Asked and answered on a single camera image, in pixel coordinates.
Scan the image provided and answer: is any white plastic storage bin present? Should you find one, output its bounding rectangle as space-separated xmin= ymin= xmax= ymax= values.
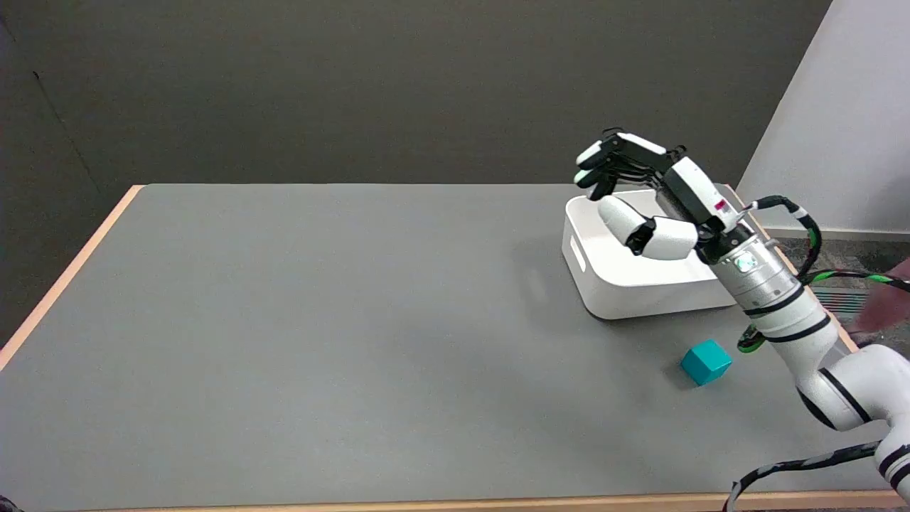
xmin=561 ymin=186 xmax=756 ymax=321

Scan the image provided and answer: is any black cable with white bands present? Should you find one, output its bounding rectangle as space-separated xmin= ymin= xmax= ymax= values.
xmin=739 ymin=195 xmax=823 ymax=279

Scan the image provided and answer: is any striped floor vent grate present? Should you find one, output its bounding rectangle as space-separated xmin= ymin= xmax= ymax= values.
xmin=812 ymin=287 xmax=882 ymax=315

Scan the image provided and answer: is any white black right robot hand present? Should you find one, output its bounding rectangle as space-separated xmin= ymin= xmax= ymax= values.
xmin=574 ymin=130 xmax=756 ymax=265

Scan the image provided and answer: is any black white braided cable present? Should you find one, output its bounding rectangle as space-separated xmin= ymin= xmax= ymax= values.
xmin=723 ymin=440 xmax=884 ymax=512

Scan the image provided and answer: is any maroon trouser leg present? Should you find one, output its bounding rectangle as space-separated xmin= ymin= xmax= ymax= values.
xmin=849 ymin=257 xmax=910 ymax=335

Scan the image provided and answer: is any blue wooden cube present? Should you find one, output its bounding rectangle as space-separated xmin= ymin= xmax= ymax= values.
xmin=680 ymin=339 xmax=733 ymax=387

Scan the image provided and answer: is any black cable with green stripes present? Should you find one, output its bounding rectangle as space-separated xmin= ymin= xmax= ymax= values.
xmin=737 ymin=269 xmax=910 ymax=354

